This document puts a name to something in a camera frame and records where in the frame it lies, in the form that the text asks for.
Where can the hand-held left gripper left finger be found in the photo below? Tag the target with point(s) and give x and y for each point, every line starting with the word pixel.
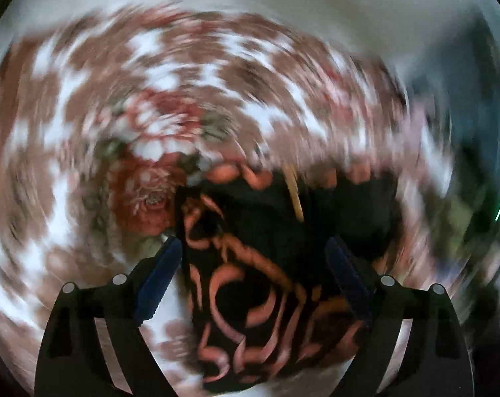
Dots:
pixel 159 281

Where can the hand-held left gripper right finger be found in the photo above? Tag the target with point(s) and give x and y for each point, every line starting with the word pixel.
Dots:
pixel 349 281

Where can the black hoodie with orange print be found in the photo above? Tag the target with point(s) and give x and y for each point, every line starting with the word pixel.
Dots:
pixel 250 231

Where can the floral blanket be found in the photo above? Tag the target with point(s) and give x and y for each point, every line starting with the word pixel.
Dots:
pixel 171 111

